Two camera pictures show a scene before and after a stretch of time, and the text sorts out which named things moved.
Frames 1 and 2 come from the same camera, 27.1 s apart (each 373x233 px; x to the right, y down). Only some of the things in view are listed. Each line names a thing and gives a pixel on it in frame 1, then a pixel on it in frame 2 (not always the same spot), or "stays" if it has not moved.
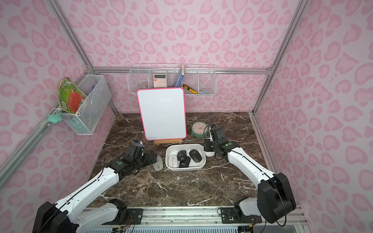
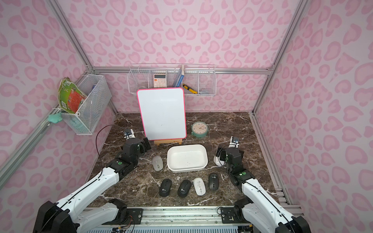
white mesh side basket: (86, 119) stays
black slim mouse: (185, 163) → (184, 188)
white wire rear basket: (195, 79) stays
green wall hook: (55, 118) stays
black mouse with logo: (181, 155) → (165, 187)
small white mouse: (173, 161) → (199, 186)
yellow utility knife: (189, 89) stays
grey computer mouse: (158, 165) stays
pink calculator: (160, 80) stays
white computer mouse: (210, 154) → (218, 162)
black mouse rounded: (195, 156) → (213, 182)
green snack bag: (70, 96) stays
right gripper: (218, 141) → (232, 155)
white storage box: (172, 149) stays
